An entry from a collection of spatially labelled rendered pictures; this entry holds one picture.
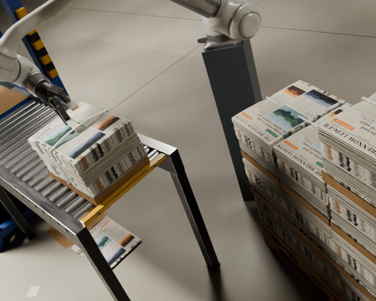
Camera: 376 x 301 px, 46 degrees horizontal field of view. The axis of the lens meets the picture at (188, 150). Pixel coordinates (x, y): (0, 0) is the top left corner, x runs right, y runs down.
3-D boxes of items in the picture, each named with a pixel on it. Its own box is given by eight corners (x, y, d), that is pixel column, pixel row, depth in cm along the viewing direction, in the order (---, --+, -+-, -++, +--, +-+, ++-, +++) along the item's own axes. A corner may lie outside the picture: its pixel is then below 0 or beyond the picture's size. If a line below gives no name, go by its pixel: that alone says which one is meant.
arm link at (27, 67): (37, 94, 184) (12, 89, 172) (14, 74, 189) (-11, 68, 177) (49, 71, 181) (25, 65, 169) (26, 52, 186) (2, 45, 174)
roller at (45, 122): (67, 116, 250) (63, 109, 247) (-6, 166, 229) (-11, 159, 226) (62, 114, 253) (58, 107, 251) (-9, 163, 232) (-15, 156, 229)
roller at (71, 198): (138, 138, 200) (135, 142, 204) (54, 205, 178) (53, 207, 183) (145, 147, 200) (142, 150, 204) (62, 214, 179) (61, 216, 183)
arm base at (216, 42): (202, 35, 223) (199, 25, 220) (245, 27, 216) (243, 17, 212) (195, 52, 209) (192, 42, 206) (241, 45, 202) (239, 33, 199)
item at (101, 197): (151, 163, 183) (148, 155, 180) (98, 207, 170) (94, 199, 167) (128, 153, 194) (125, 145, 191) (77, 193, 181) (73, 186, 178)
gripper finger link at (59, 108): (49, 101, 173) (48, 101, 174) (65, 125, 176) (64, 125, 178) (57, 95, 175) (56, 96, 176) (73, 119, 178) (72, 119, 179)
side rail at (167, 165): (185, 168, 195) (178, 147, 188) (177, 175, 192) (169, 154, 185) (43, 107, 285) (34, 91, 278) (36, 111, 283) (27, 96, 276)
